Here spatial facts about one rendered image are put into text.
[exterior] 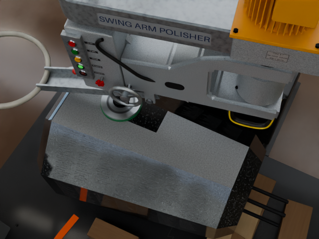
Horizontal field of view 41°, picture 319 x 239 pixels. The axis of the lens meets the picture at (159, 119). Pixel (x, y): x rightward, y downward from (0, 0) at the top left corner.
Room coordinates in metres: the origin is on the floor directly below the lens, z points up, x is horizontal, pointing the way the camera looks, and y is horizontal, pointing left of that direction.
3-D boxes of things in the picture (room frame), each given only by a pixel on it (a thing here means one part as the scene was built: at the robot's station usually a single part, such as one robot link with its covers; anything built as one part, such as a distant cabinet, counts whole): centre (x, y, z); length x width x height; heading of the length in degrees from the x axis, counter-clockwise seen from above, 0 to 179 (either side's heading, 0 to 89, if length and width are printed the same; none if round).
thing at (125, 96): (0.99, 0.12, 1.18); 0.15 x 0.10 x 0.15; 69
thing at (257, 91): (0.91, -0.42, 1.32); 0.19 x 0.19 x 0.20
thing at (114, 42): (1.12, 0.12, 1.30); 0.36 x 0.22 x 0.45; 69
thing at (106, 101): (1.15, 0.19, 0.82); 0.21 x 0.21 x 0.01
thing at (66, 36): (1.07, 0.30, 1.35); 0.08 x 0.03 x 0.28; 69
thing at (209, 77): (0.99, -0.17, 1.28); 0.74 x 0.23 x 0.49; 69
